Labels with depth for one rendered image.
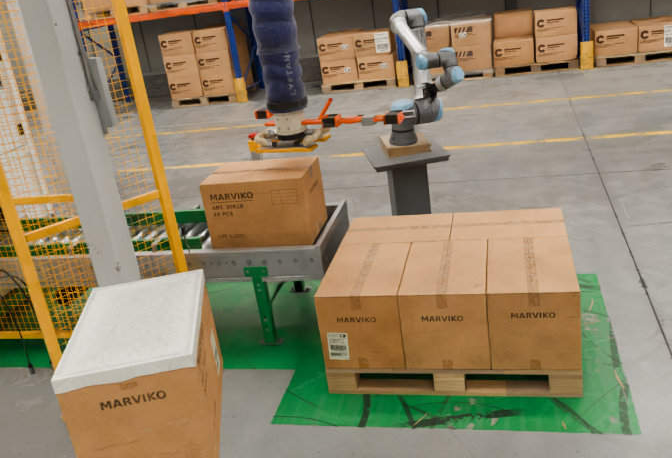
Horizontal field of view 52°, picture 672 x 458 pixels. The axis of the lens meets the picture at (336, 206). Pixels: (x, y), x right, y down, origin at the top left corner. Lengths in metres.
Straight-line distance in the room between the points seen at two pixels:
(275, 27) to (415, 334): 1.69
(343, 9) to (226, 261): 8.89
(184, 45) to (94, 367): 10.06
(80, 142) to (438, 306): 1.71
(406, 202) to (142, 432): 2.86
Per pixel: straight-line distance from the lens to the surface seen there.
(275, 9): 3.65
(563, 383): 3.39
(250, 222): 3.88
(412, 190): 4.61
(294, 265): 3.75
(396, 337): 3.30
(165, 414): 2.18
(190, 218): 4.52
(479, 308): 3.18
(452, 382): 3.40
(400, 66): 10.83
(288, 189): 3.74
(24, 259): 3.56
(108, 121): 3.17
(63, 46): 3.04
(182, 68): 12.02
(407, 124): 4.52
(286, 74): 3.69
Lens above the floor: 2.03
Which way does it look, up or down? 20 degrees down
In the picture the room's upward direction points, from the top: 8 degrees counter-clockwise
